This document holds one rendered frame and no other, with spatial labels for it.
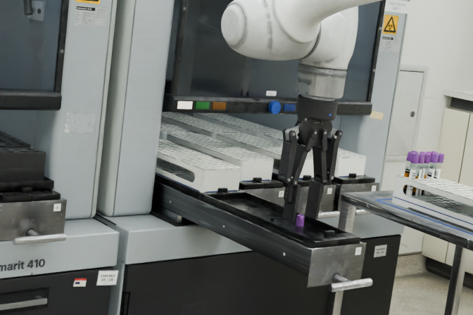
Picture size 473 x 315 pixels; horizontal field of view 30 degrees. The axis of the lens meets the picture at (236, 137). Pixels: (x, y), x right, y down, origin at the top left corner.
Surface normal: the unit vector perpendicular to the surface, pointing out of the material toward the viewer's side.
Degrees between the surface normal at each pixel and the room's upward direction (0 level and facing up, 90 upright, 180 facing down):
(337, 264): 90
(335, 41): 97
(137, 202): 90
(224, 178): 90
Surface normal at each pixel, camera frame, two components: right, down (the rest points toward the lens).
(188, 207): -0.78, 0.00
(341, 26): 0.55, 0.12
